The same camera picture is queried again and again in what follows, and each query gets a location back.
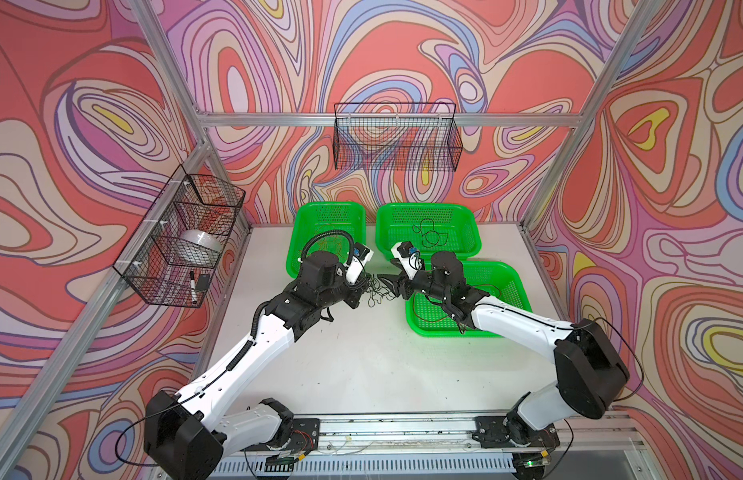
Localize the front green basket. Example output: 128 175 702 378
405 260 533 338

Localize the green basket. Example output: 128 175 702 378
405 260 533 338
285 201 366 278
375 203 483 260

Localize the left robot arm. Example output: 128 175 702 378
143 230 373 479

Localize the left black wire basket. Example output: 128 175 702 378
113 166 245 308

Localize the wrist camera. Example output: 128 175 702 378
391 241 425 280
345 242 373 285

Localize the red cable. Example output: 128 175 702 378
412 281 505 332

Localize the rear right green basket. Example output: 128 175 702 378
375 203 483 260

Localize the left green basket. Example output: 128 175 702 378
285 201 366 278

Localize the black wire basket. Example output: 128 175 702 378
332 100 463 172
113 166 245 308

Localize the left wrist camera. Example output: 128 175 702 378
345 242 373 285

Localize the black marker pen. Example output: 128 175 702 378
189 271 198 305

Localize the rear black wire basket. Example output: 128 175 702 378
332 100 463 172

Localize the orange cable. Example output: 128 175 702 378
313 233 348 256

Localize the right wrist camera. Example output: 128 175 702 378
391 241 425 280

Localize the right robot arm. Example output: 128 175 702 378
381 242 631 446

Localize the white tape roll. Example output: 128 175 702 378
176 229 223 265

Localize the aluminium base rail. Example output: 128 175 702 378
148 410 637 475

